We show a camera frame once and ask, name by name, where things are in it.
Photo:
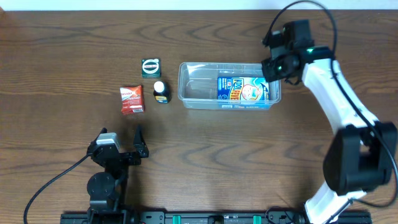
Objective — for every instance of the dark green square box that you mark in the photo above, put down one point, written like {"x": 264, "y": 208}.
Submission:
{"x": 150, "y": 68}

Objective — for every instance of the blue fever patch box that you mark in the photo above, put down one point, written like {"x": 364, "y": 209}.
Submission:
{"x": 243, "y": 89}

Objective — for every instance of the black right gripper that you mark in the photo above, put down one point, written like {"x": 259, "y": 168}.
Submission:
{"x": 269, "y": 69}

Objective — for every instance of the clear plastic container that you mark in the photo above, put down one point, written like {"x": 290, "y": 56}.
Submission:
{"x": 198, "y": 84}

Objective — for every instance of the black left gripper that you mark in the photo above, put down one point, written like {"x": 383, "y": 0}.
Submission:
{"x": 123, "y": 156}

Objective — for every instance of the dark bottle white cap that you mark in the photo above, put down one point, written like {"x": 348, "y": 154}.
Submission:
{"x": 161, "y": 92}

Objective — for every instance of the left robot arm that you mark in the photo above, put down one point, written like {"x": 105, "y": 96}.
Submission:
{"x": 107, "y": 189}

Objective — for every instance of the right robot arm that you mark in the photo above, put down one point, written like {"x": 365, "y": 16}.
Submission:
{"x": 361, "y": 155}

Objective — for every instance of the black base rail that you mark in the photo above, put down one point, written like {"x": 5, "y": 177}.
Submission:
{"x": 270, "y": 217}

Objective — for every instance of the red white medicine box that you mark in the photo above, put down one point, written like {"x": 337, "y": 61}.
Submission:
{"x": 132, "y": 99}

